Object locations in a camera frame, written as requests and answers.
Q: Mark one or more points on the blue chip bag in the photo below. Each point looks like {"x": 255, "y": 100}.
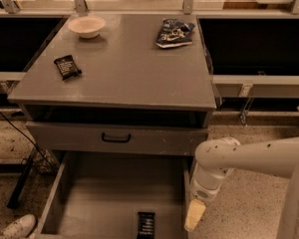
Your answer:
{"x": 174, "y": 33}

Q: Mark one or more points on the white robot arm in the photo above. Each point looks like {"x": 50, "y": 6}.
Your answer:
{"x": 215, "y": 159}

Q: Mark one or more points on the black drawer handle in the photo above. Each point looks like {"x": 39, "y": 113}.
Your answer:
{"x": 115, "y": 139}

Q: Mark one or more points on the white shoe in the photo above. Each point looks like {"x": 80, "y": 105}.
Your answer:
{"x": 20, "y": 228}

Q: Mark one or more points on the closed grey upper drawer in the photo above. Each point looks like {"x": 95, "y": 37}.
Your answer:
{"x": 145, "y": 139}

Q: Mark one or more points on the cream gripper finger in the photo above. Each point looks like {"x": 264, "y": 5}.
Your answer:
{"x": 194, "y": 213}

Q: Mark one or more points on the dark blue rxbar wrapper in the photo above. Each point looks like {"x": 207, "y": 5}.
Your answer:
{"x": 146, "y": 225}

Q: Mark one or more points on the grey drawer cabinet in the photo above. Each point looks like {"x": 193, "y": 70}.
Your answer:
{"x": 127, "y": 79}

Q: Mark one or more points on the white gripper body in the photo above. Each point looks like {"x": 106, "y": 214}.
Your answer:
{"x": 202, "y": 190}

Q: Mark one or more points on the black snack bar wrapper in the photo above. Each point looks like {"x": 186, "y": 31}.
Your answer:
{"x": 67, "y": 67}

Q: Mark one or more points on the black metal leg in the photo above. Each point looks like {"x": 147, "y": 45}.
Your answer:
{"x": 13, "y": 202}

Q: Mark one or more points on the open grey lower drawer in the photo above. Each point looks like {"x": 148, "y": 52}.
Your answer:
{"x": 100, "y": 196}

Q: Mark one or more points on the white bowl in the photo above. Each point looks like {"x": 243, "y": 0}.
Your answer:
{"x": 87, "y": 27}

